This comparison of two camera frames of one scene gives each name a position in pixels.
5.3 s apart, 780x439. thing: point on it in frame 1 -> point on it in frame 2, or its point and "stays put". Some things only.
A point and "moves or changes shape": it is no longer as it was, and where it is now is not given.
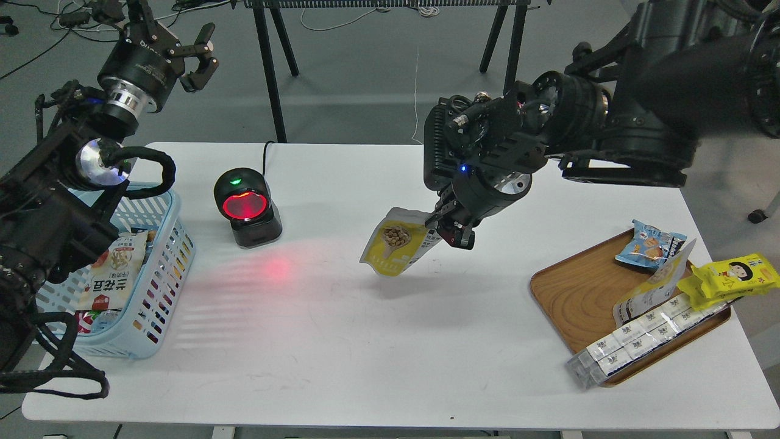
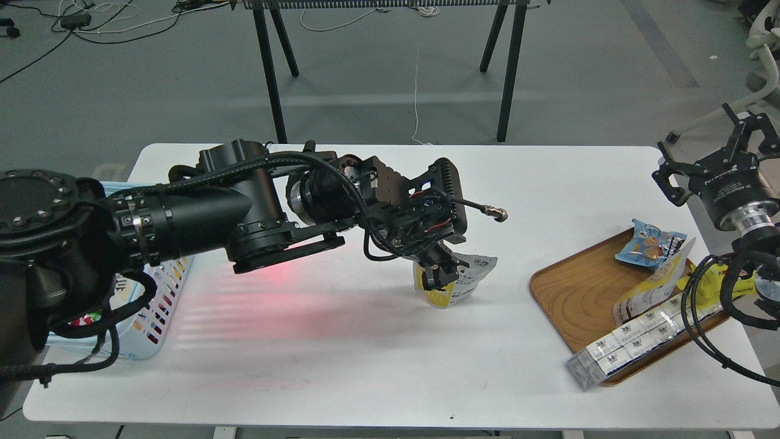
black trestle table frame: [265, 10] stays put
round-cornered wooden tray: [575, 297] stays put
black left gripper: [145, 66] -> [413, 217]
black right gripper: [479, 153] -> [730, 183]
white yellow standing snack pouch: [662, 286] stays put
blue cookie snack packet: [651, 246] stays put
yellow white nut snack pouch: [400, 241] moves or changes shape
